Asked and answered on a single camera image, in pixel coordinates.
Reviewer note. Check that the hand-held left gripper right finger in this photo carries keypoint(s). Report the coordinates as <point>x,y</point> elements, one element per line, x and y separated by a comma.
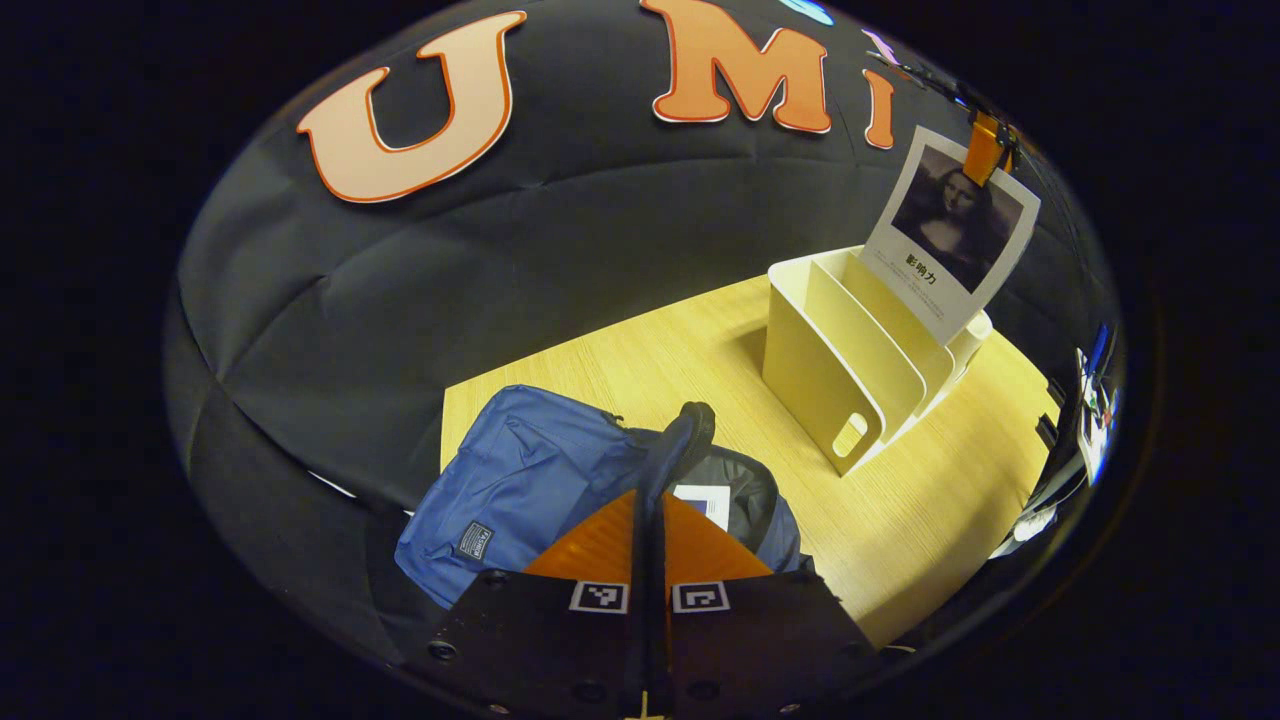
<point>760,640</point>

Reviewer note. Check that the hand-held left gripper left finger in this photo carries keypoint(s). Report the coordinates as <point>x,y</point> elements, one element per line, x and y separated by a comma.
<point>530,640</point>

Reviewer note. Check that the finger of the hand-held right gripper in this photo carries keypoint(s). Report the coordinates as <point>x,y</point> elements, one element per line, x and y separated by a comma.
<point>988,150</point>

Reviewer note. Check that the white portrait cover book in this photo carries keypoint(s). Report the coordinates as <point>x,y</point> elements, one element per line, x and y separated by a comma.
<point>940,250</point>

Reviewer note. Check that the blue schoolbag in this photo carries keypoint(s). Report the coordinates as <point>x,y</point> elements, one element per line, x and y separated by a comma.
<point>520,480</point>

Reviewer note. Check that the white bookshelf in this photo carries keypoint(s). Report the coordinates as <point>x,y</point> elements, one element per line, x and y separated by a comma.
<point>820,380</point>

